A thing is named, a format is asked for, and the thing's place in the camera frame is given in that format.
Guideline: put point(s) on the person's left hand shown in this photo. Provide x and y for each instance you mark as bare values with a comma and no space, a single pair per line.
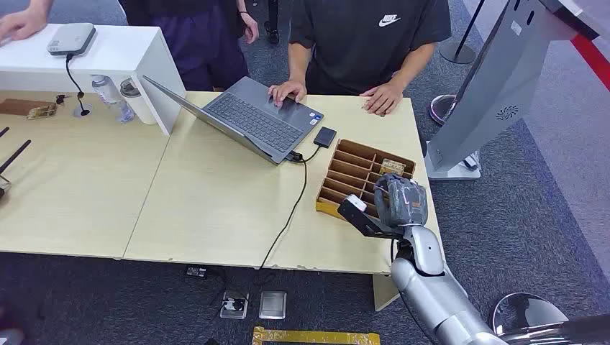
250,27
385,99

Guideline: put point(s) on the person's right hand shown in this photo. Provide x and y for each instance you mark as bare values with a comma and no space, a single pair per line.
288,90
21,24

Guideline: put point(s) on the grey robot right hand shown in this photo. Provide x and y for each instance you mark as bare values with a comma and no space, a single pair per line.
402,202

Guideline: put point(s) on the person's right forearm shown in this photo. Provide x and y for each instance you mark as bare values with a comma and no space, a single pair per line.
40,5
299,64

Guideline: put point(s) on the person's left forearm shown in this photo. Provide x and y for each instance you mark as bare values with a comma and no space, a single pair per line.
241,6
412,66

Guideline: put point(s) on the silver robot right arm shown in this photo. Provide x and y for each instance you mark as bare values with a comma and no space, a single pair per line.
429,290

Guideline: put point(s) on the patterned card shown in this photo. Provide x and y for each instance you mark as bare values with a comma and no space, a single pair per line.
42,112
392,166

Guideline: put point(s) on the person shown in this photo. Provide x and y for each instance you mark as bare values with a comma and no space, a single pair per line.
200,43
362,47

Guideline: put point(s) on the black card reader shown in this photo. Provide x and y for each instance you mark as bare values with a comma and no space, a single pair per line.
325,137

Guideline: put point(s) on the grey laptop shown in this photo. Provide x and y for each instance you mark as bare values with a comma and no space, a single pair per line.
257,121

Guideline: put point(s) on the grey flat box device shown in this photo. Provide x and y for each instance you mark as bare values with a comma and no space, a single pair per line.
71,38

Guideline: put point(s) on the chrome stanchion base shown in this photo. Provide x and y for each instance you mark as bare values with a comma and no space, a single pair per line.
439,109

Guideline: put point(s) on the cardboard divider box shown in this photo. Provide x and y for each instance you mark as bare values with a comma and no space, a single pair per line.
348,167

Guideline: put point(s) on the brown wooden block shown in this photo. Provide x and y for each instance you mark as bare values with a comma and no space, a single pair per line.
16,106

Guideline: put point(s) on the black key bunch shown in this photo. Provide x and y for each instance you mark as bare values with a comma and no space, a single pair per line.
60,99

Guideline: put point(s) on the black stanchion with round base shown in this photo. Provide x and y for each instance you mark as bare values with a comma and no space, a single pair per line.
457,53

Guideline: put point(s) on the pale wooden desk leg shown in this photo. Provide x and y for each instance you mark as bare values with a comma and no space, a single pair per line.
385,291

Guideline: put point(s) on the white desk shelf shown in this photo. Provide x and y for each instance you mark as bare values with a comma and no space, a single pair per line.
121,50

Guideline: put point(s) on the black antenna rod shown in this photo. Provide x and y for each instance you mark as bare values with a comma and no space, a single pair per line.
16,153
4,132

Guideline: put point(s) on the clear plastic water bottle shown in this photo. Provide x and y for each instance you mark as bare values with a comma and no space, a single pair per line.
107,93

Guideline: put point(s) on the grey kiosk stand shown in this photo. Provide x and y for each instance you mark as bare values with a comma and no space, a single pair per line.
495,81

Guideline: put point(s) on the white tumbler cup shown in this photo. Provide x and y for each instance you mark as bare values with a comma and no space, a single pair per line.
140,107

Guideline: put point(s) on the chrome stanchion with pole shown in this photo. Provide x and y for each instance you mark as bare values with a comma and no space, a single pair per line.
526,312

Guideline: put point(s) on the metal floor socket plate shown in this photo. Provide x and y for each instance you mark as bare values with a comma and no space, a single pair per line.
272,305

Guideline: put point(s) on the floor socket with plug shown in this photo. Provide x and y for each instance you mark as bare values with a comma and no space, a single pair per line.
234,304

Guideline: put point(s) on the black power adapter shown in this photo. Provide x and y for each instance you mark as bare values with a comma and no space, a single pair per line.
196,272

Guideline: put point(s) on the red barrier belt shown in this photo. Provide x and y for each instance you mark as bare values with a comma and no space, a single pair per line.
593,59

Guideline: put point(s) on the black stanchion post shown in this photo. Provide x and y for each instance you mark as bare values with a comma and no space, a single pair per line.
272,24

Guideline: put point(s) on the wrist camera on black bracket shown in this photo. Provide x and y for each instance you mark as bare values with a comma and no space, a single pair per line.
356,218

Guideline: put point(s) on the yellow floor tape frame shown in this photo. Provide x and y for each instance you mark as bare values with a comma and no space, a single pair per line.
314,337

